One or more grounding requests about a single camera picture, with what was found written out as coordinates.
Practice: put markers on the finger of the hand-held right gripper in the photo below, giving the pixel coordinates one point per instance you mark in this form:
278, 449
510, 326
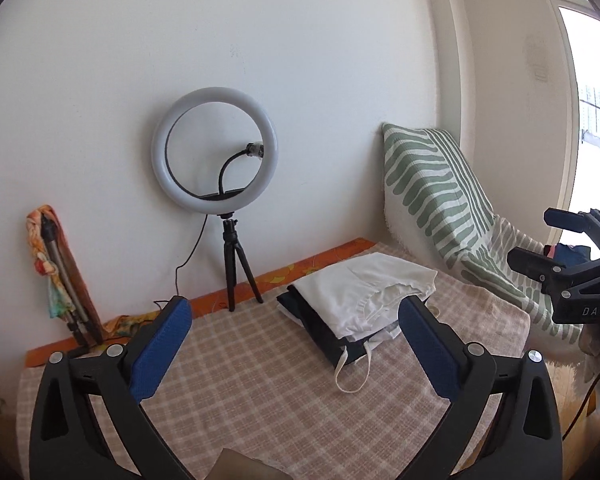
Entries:
530, 260
565, 217

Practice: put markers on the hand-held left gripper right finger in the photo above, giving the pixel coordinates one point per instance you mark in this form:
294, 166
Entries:
425, 355

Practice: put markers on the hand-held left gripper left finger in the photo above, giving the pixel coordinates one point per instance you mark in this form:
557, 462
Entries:
165, 350

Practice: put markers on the green patterned cushion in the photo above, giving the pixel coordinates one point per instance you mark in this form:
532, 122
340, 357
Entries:
510, 280

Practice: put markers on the beige checkered blanket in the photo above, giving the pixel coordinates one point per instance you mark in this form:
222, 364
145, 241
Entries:
260, 385

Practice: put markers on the dark folded garment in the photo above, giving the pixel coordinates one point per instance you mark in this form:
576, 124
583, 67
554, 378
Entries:
320, 332

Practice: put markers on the black mini tripod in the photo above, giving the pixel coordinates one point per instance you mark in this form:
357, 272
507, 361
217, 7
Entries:
228, 260

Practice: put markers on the colourful patterned scarf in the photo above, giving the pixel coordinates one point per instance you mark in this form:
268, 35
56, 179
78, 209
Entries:
55, 295

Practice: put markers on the green striped cushion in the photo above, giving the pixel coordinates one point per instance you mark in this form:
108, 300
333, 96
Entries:
430, 185

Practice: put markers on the folded grey tripod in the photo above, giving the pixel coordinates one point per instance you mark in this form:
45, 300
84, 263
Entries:
60, 270

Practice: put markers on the orange floral bed sheet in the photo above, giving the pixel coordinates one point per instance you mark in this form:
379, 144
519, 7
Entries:
280, 272

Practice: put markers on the brown cardboard piece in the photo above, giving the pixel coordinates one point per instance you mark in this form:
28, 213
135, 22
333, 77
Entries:
245, 467

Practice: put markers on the window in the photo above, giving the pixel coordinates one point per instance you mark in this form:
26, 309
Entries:
595, 60

